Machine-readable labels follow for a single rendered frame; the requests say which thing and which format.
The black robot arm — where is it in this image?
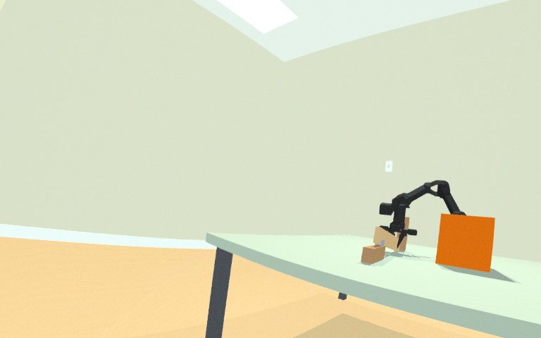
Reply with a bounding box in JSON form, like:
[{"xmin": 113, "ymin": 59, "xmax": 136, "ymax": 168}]
[{"xmin": 379, "ymin": 180, "xmax": 466, "ymax": 232}]

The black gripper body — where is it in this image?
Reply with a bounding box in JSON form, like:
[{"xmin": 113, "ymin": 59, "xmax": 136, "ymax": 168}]
[{"xmin": 379, "ymin": 216, "xmax": 417, "ymax": 236}]

